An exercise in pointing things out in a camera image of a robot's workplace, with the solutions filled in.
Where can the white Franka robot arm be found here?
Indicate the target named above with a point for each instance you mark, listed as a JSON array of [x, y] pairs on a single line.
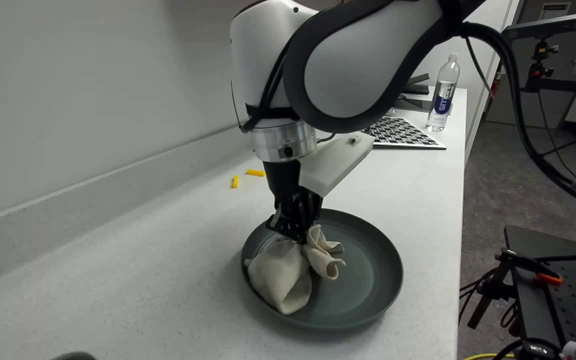
[[355, 61]]

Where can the yellow tape marker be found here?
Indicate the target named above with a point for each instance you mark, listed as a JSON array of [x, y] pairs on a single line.
[[235, 181]]

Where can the black breadboard table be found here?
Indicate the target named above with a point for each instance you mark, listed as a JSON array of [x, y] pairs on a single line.
[[569, 292]]

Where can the yellow plastic piece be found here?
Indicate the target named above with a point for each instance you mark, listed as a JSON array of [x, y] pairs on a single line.
[[257, 172]]

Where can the black desk device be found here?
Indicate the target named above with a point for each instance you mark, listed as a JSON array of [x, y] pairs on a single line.
[[413, 93]]

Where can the clear water bottle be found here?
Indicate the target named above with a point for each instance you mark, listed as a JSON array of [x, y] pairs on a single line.
[[445, 93]]

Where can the black computer keyboard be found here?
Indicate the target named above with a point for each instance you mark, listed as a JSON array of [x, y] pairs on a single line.
[[400, 133]]

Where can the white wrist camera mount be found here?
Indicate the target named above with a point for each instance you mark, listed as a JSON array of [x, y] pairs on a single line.
[[334, 162]]

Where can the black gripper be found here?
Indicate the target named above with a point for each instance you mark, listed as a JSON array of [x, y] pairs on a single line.
[[283, 178]]

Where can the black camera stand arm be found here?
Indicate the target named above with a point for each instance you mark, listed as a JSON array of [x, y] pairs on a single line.
[[560, 83]]

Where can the cream cloth towel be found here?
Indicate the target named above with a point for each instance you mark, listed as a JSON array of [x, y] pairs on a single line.
[[280, 273]]

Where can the grey round plate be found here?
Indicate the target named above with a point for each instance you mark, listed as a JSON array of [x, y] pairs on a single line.
[[368, 273]]

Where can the black stereo camera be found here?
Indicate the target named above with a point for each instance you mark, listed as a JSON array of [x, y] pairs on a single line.
[[548, 25]]

